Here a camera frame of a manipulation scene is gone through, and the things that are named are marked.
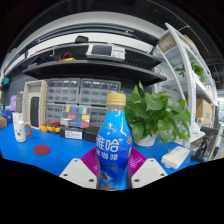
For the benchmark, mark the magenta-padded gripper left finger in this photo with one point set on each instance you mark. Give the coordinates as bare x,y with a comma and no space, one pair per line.
78,173

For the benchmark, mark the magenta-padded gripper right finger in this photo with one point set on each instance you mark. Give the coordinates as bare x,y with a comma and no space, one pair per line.
148,171

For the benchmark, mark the blue drink bottle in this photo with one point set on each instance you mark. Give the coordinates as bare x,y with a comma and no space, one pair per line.
113,150

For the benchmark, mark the white plastic adapter block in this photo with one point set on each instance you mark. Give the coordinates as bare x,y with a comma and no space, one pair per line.
175,157

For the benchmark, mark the black box with white label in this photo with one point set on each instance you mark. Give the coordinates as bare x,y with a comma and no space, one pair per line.
72,133

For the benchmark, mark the black flat case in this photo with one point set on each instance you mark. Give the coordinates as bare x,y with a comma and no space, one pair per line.
91,134

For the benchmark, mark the flat round red coaster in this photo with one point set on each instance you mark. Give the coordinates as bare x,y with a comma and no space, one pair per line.
41,150

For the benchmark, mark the organizer box with coloured compartments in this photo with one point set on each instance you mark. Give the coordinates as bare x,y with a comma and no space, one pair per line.
76,116

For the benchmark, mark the black stand device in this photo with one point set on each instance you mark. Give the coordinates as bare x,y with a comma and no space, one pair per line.
203,146

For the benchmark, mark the green potted plant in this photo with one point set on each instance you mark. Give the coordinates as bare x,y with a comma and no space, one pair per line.
153,110

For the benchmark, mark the black flat device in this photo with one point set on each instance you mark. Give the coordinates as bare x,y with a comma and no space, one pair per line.
34,111

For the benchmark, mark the small white box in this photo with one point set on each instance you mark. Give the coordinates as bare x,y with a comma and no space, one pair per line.
16,117

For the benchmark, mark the beige perforated plastic basket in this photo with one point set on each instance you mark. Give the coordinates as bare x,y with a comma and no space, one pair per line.
27,100

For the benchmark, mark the dark blue box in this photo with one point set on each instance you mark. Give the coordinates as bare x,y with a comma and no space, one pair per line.
7,116

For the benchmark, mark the dark grey box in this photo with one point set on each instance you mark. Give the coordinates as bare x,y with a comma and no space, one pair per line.
19,101

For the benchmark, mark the purple bag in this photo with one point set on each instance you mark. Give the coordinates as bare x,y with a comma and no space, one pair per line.
13,103

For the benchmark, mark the white metal shelf unit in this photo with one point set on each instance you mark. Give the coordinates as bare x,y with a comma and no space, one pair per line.
190,80

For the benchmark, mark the teal object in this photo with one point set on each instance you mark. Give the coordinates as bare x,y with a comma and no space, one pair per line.
5,81

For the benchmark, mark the white oscilloscope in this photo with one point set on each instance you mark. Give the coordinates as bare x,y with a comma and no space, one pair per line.
105,51

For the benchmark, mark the black wall shelf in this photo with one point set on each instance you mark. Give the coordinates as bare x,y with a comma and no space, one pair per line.
93,68

